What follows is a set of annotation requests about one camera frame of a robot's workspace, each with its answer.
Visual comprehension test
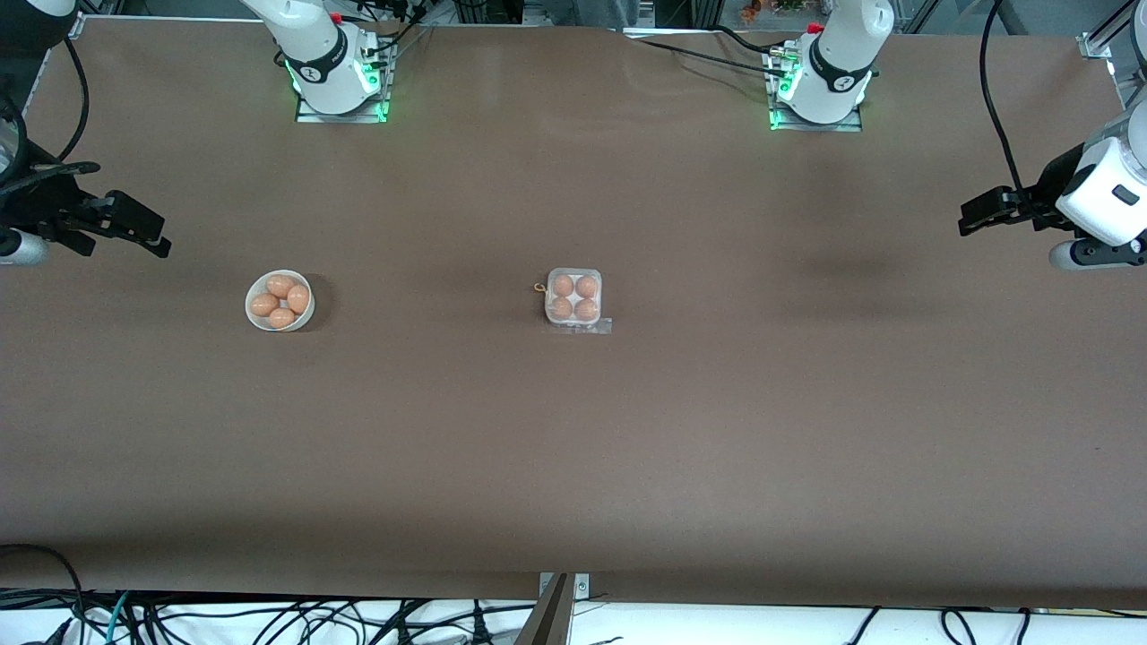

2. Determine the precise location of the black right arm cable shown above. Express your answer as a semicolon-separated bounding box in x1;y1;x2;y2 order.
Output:
0;34;101;194

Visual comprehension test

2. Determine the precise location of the black table cable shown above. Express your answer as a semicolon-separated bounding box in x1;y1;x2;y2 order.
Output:
714;24;800;58
623;32;789;77

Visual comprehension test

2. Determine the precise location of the grey clothed person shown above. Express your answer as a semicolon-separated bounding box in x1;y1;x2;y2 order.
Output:
545;0;642;29

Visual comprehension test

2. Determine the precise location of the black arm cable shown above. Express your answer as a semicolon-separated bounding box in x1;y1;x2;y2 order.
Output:
0;34;101;194
979;0;1027;196

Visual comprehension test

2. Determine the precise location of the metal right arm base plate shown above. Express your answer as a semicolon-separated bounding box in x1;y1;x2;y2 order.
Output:
296;36;392;125

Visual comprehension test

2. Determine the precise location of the white round bowl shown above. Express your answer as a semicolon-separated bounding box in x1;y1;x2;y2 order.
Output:
244;270;315;333

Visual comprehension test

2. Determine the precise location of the clear plastic egg box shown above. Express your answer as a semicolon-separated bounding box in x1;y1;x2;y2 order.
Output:
544;267;604;328

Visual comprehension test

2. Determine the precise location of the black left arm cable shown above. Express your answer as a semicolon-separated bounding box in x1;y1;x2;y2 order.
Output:
979;0;1027;196

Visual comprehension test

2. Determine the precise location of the black base cable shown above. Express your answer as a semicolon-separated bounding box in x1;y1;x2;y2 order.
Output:
354;0;437;56

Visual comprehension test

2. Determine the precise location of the teal floor cable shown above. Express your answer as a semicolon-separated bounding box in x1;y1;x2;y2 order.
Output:
104;591;133;645

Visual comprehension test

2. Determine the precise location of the dark pole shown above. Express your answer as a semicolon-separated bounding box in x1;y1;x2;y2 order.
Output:
513;573;573;645

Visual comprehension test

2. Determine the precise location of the metal table bracket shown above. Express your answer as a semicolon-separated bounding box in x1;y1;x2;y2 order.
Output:
538;573;591;603

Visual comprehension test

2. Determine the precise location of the aluminium frame rail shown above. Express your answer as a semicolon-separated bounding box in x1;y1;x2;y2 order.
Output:
1109;54;1146;116

